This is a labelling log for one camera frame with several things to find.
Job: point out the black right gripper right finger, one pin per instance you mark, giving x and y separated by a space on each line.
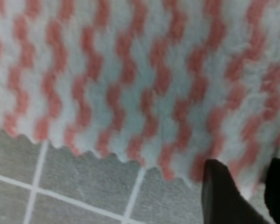
272 190

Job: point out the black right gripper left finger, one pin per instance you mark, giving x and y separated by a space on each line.
221 201

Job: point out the pink white wavy striped towel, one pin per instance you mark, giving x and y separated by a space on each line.
166 83

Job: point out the grey checked tablecloth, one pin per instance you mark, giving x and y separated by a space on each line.
43 185

